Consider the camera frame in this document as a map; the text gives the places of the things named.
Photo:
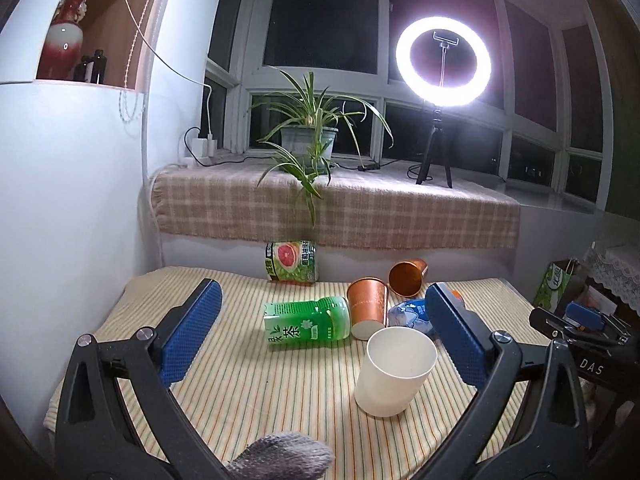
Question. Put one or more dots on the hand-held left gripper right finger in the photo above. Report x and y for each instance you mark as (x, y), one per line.
(457, 340)

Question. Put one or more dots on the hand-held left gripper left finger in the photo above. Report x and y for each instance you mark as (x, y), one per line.
(192, 332)

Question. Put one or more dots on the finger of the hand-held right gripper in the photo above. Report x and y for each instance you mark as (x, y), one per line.
(585, 316)

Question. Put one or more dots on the copper cup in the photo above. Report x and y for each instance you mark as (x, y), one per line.
(407, 276)
(367, 305)

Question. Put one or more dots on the white cup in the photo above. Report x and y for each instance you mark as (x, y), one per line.
(395, 375)

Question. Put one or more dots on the person's left hand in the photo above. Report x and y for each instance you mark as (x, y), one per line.
(285, 457)

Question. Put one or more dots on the orange packet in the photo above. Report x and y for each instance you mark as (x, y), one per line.
(456, 297)

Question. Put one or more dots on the green paper bag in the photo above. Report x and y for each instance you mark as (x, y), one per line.
(555, 285)

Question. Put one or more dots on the blue plastic packet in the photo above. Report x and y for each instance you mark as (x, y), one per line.
(407, 315)

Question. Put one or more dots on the white lace cloth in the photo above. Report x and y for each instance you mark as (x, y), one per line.
(617, 265)

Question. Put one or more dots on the striped tablecloth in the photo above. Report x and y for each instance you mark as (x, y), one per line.
(260, 390)

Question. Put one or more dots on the green tea bottle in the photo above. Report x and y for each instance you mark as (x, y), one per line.
(307, 322)

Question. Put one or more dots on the grapefruit drink can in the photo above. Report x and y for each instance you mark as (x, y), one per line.
(291, 260)

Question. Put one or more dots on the plaid cloth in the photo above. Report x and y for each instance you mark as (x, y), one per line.
(375, 210)

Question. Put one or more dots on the white charger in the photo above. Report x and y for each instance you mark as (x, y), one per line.
(202, 146)

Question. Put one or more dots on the black tripod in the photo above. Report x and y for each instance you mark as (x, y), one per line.
(434, 145)

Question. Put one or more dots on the potted spider plant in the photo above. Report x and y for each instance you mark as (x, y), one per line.
(307, 142)

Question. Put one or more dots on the dark glass bottle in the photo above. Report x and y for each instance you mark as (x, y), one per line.
(100, 66)
(86, 70)

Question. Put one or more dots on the red and white vase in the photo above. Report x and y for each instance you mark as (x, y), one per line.
(62, 40)

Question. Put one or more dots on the white window frame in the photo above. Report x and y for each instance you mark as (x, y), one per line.
(245, 105)

